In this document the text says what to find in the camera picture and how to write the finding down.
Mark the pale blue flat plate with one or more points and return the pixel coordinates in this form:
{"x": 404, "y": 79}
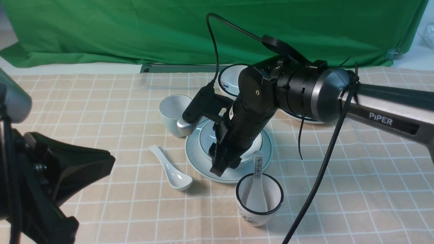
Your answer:
{"x": 203, "y": 164}

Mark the pale blue shallow bowl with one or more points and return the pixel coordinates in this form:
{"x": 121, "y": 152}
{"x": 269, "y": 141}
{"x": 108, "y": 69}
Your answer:
{"x": 207, "y": 138}

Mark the white spoon with characters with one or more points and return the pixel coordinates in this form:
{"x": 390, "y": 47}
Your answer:
{"x": 256, "y": 200}

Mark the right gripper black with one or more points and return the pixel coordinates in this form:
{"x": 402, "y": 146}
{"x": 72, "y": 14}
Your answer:
{"x": 235, "y": 135}

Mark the plain white ceramic spoon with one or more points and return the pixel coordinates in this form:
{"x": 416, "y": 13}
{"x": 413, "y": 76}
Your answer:
{"x": 177, "y": 180}

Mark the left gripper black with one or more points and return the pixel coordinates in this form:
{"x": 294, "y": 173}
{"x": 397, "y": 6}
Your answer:
{"x": 50, "y": 173}

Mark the pale blue ceramic cup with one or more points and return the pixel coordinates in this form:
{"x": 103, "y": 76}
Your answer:
{"x": 172, "y": 109}

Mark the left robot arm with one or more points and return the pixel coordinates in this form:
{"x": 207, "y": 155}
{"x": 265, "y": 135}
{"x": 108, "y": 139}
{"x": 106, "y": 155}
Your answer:
{"x": 16, "y": 105}

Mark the grey metal backdrop rail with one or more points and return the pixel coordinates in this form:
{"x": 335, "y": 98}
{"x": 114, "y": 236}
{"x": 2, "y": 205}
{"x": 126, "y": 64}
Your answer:
{"x": 159, "y": 68}

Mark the green backdrop cloth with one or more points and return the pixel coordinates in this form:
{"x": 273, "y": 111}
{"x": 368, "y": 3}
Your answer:
{"x": 175, "y": 31}

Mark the black-rimmed illustrated cup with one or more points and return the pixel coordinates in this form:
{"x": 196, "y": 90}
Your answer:
{"x": 274, "y": 197}

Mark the illustrated black-rimmed plate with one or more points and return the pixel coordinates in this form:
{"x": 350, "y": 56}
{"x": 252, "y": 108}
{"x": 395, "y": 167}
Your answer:
{"x": 300, "y": 118}

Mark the small black-rimmed white bowl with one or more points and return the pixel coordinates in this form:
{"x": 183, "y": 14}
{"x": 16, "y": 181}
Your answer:
{"x": 228, "y": 80}

